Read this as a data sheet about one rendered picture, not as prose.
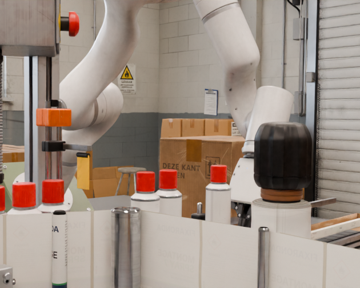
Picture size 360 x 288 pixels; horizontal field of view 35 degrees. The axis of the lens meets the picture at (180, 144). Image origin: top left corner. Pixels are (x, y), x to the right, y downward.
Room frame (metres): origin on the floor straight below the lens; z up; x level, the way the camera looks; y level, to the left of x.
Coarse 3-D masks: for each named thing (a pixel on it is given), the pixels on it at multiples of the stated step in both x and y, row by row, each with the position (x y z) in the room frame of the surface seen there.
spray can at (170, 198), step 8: (160, 176) 1.05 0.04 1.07; (168, 176) 1.04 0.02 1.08; (176, 176) 1.05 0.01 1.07; (160, 184) 1.05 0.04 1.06; (168, 184) 1.04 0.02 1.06; (176, 184) 1.05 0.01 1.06; (160, 192) 1.04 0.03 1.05; (168, 192) 1.04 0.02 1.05; (176, 192) 1.04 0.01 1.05; (160, 200) 1.03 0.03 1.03; (168, 200) 1.03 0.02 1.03; (176, 200) 1.04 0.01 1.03; (160, 208) 1.03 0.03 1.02; (168, 208) 1.03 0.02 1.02; (176, 208) 1.04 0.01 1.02
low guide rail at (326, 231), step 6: (342, 222) 1.46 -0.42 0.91; (348, 222) 1.47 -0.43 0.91; (354, 222) 1.49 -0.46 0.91; (324, 228) 1.39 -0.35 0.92; (330, 228) 1.40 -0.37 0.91; (336, 228) 1.42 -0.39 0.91; (342, 228) 1.44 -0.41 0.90; (348, 228) 1.47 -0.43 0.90; (312, 234) 1.34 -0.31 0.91; (318, 234) 1.36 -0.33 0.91; (324, 234) 1.38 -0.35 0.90; (330, 234) 1.40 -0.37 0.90
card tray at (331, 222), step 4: (344, 216) 1.81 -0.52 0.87; (348, 216) 1.83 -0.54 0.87; (352, 216) 1.85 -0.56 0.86; (356, 216) 1.87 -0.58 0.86; (328, 220) 1.74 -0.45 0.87; (332, 220) 1.75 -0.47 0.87; (336, 220) 1.77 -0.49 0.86; (340, 220) 1.79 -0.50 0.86; (344, 220) 1.81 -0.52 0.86; (348, 220) 1.83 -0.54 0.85; (312, 224) 1.67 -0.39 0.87; (316, 224) 1.68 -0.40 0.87; (320, 224) 1.70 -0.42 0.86; (324, 224) 1.72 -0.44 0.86; (328, 224) 1.74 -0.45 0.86; (332, 224) 1.75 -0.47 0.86; (312, 228) 1.67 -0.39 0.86; (316, 228) 1.68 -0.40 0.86; (320, 228) 1.70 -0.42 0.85; (356, 228) 1.80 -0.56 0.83
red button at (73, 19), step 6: (72, 12) 0.89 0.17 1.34; (66, 18) 0.89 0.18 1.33; (72, 18) 0.88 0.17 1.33; (78, 18) 0.89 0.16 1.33; (66, 24) 0.89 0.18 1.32; (72, 24) 0.88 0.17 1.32; (78, 24) 0.89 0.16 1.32; (66, 30) 0.90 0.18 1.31; (72, 30) 0.89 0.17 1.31; (78, 30) 0.89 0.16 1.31; (72, 36) 0.90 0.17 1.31
